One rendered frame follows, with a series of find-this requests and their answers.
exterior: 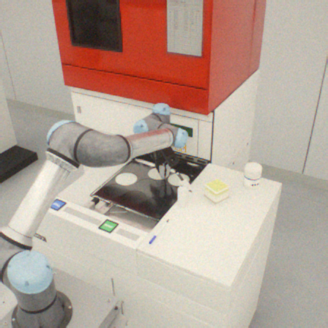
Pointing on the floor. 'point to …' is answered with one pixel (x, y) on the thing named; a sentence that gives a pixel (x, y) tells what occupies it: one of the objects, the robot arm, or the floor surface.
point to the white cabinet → (139, 310)
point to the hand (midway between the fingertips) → (165, 177)
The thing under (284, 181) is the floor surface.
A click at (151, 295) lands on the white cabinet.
